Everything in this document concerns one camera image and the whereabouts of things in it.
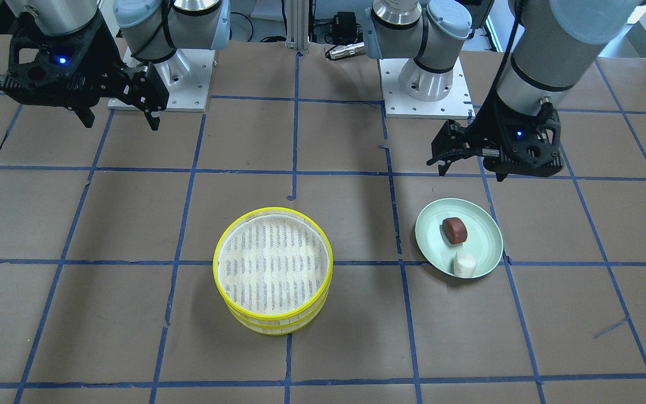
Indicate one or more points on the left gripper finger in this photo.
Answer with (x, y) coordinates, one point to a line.
(501, 174)
(443, 164)

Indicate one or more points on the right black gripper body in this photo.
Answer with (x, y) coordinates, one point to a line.
(100, 60)

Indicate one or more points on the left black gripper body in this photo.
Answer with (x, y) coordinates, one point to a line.
(494, 122)

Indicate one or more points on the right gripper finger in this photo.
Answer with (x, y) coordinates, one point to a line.
(153, 119)
(86, 116)

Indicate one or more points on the brown steamed bun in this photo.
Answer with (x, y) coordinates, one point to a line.
(455, 230)

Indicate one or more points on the white steamed bun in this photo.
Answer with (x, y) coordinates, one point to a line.
(464, 264)

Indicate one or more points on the yellow steamer layer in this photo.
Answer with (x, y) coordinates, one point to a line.
(282, 326)
(272, 263)

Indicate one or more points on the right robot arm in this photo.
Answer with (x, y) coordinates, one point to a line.
(155, 31)

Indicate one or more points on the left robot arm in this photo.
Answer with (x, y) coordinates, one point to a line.
(551, 45)

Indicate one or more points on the light green plate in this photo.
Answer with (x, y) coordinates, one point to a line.
(484, 241)

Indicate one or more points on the silver cylindrical connector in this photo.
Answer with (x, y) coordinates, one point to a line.
(345, 51)

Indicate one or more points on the black power adapter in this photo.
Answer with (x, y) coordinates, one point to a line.
(344, 28)

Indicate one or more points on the aluminium frame post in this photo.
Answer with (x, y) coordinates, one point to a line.
(297, 19)

